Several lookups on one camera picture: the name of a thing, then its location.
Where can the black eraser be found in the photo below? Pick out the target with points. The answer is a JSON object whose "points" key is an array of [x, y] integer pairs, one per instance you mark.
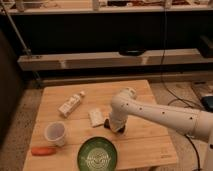
{"points": [[107, 126]]}

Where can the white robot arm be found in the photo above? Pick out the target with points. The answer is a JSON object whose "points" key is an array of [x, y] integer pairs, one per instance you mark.
{"points": [[193, 122]]}

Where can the white plastic bottle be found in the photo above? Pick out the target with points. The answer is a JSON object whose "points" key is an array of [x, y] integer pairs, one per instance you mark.
{"points": [[71, 104]]}

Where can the black object on shelf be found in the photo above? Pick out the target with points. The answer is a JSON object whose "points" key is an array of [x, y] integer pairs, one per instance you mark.
{"points": [[131, 51]]}

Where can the wooden table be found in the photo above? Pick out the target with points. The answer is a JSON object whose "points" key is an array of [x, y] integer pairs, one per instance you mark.
{"points": [[143, 144]]}

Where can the green patterned plate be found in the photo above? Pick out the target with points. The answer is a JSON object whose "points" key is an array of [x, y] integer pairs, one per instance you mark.
{"points": [[97, 154]]}

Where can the clear plastic cup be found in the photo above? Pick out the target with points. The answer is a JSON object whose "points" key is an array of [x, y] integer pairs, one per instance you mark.
{"points": [[55, 133]]}

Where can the grey metal shelf rack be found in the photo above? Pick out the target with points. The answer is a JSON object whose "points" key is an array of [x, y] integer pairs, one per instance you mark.
{"points": [[85, 42]]}

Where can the orange carrot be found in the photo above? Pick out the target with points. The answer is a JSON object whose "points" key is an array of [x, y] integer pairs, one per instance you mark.
{"points": [[43, 151]]}

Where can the blue box on floor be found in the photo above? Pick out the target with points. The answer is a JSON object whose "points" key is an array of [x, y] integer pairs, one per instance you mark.
{"points": [[207, 102]]}

